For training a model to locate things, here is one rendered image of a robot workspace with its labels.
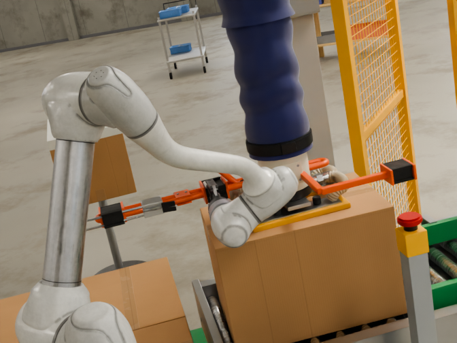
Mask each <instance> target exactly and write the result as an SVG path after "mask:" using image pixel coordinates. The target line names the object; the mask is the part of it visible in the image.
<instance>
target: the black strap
mask: <svg viewBox="0 0 457 343"><path fill-rule="evenodd" d="M312 142H313V135H312V130H311V128H309V131H308V132H307V133H306V134H305V135H303V136H301V137H298V138H296V139H293V140H290V141H287V142H281V143H277V144H253V143H249V142H248V141H247V138H246V148H247V152H248V153H249V154H251V155H253V156H256V157H275V156H280V155H285V154H290V153H293V152H297V151H300V150H302V149H304V148H306V147H308V146H309V145H310V144H311V143H312Z"/></svg>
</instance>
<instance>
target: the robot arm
mask: <svg viewBox="0 0 457 343"><path fill-rule="evenodd" d="M41 103H42V106H43V109H44V112H45V113H46V115H47V117H48V120H49V123H50V130H51V133H52V136H53V138H56V144H55V152H54V165H53V172H52V186H51V194H50V207H49V214H48V227H47V235H46V248H45V255H44V268H43V276H42V280H40V281H39V282H38V283H37V284H36V285H35V286H34V287H33V288H32V289H31V292H30V295H29V298H28V300H27V302H26V303H25V304H24V305H23V306H22V307H21V309H20V311H19V313H18V315H17V317H16V322H15V332H16V337H17V339H18V341H19V343H137V342H136V339H135V336H134V334H133V331H132V329H131V326H130V325H129V322H128V321H127V319H126V318H125V317H124V315H123V314H122V313H121V312H120V311H119V310H118V309H117V308H116V307H114V306H113V305H111V304H109V303H105V302H100V301H96V302H90V293H89V291H88V289H87V288H86V287H85V285H84V284H83V283H82V282H81V280H82V267H83V260H84V247H85V239H86V226H87V219H88V206H89V199H90V186H91V178H92V165H93V158H94V151H95V142H98V141H99V139H100V138H101V135H102V132H103V130H104V128H105V127H111V128H113V129H115V128H117V129H119V130H120V131H121V132H122V133H124V134H125V135H126V136H127V137H128V138H129V139H130V140H132V141H133V142H135V143H136V144H138V145H139V146H141V147H142V148H143V149H144V150H146V151H147V152H149V153H150V154H151V155H152V156H153V157H155V158H156V159H158V160H159V161H161V162H163V163H165V164H167V165H169V166H172V167H176V168H179V169H187V170H194V171H201V172H216V173H223V174H235V175H238V176H240V177H242V178H243V184H242V189H243V193H242V194H241V195H240V196H238V197H237V198H236V199H234V200H232V201H229V200H228V199H227V198H225V197H221V195H220V194H219V193H218V192H217V190H218V185H217V184H216V183H215V182H214V180H213V179H210V180H206V181H204V182H203V185H204V186H205V188H206V189H207V190H208V191H209V194H210V196H209V197H210V200H211V201H210V203H209V204H208V213H209V219H210V221H211V228H212V231H213V232H214V235H215V236H216V237H217V239H218V240H219V241H220V242H221V243H222V244H224V245H225V246H227V247H229V248H239V247H240V246H243V245H244V244H245V243H246V242H247V240H248V238H249V236H250V234H251V232H252V231H253V230H254V229H255V227H256V226H257V225H258V224H260V223H261V222H263V221H264V220H265V219H267V218H269V217H270V216H272V215H274V214H275V213H276V212H277V211H279V210H280V209H281V208H282V207H284V206H285V205H286V204H287V203H288V202H289V201H290V200H291V199H292V197H293V196H294V194H295V193H296V191H297V189H298V185H299V182H298V180H297V177H296V176H295V174H294V173H293V171H292V170H291V169H290V168H289V167H285V166H279V167H274V168H273V169H269V168H268V167H260V166H258V165H257V164H256V163H255V162H253V161H251V160H249V159H247V158H245V157H241V156H237V155H233V154H226V153H221V152H213V151H208V150H200V149H195V148H189V147H185V146H182V145H179V144H178V143H176V142H175V141H173V139H172V138H171V136H170V135H169V134H168V132H167V130H166V128H165V126H164V124H163V122H162V120H161V119H160V116H159V115H158V112H157V111H156V110H155V108H154V106H153V105H152V103H151V102H150V100H149V99H148V97H147V96H146V95H145V93H144V92H143V91H142V90H141V89H140V88H139V87H138V85H136V83H135V82H134V81H133V80H132V79H131V78H130V77H128V76H127V75H126V74H125V73H123V72H122V71H120V70H119V69H116V68H115V67H112V66H109V65H104V66H100V67H98V68H96V69H94V70H93V71H79V72H71V73H65V74H63V75H60V76H58V77H56V78H55V79H53V80H52V81H50V82H49V83H48V84H47V85H46V87H45V89H44V91H43V93H42V96H41Z"/></svg>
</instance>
